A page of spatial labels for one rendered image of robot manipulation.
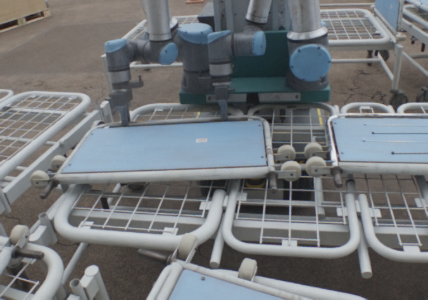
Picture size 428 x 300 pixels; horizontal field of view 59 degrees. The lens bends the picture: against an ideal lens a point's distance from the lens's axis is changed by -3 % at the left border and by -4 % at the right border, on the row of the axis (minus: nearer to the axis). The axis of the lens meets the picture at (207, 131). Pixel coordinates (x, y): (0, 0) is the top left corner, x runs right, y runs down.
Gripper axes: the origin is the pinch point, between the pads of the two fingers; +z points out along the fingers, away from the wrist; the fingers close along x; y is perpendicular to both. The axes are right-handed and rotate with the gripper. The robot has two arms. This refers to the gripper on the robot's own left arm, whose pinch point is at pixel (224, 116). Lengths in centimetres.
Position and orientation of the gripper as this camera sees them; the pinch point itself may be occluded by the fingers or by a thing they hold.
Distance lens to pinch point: 161.3
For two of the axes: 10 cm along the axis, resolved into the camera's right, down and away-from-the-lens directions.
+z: 0.8, 9.6, 2.8
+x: 0.9, -2.9, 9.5
